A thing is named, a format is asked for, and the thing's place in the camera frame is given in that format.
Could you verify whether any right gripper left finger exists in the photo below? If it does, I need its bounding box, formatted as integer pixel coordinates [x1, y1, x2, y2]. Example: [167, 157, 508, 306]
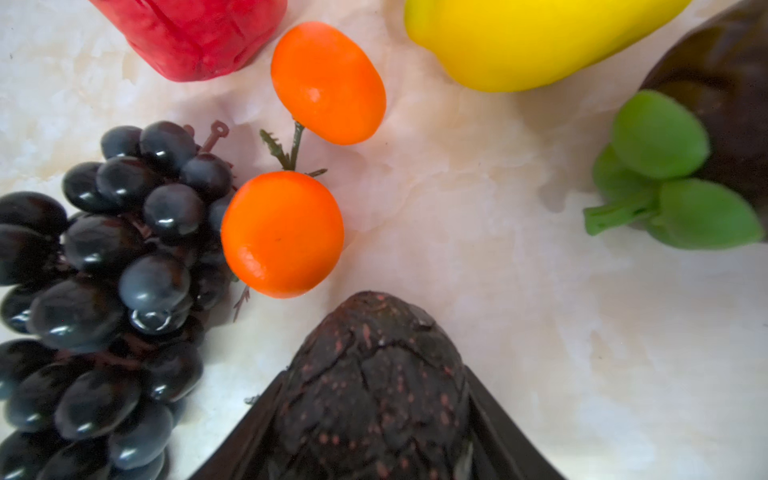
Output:
[190, 371, 287, 480]

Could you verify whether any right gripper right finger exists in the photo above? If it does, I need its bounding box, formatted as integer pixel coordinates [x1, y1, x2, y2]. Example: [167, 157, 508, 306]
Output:
[465, 366, 565, 480]

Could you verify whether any dark avocado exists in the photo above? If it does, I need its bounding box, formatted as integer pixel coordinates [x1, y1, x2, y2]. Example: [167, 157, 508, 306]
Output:
[267, 291, 473, 479]

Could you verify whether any black grape bunch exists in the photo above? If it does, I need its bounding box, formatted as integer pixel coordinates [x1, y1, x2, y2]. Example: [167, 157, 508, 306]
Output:
[1, 121, 234, 479]

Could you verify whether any orange kumquat lower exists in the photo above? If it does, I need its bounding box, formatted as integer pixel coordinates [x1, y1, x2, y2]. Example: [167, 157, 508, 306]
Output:
[221, 171, 345, 299]

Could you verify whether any orange kumquat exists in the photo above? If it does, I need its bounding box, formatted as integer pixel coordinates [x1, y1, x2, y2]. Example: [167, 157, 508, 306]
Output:
[270, 21, 387, 145]
[221, 171, 345, 299]

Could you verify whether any orange kumquat upper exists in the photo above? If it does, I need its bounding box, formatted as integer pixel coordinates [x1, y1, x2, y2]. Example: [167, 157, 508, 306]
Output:
[270, 21, 387, 145]

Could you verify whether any yellow lemon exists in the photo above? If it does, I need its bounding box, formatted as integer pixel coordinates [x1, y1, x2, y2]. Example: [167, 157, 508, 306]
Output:
[404, 0, 688, 92]

